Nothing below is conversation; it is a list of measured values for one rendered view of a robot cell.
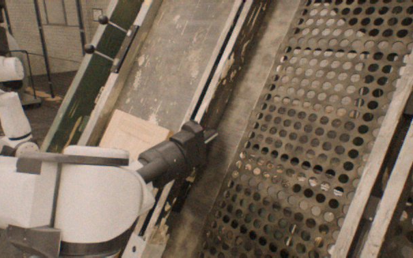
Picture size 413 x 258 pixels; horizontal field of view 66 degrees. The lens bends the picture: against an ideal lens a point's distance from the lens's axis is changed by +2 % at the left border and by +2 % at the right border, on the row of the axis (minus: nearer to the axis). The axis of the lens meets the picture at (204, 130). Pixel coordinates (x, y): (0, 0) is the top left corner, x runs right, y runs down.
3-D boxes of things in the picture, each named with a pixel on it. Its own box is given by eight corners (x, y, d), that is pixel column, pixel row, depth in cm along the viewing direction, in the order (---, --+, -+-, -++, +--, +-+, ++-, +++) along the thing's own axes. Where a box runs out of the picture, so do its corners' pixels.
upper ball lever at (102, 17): (130, 41, 121) (95, 22, 117) (134, 32, 121) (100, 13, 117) (131, 38, 117) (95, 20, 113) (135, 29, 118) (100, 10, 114)
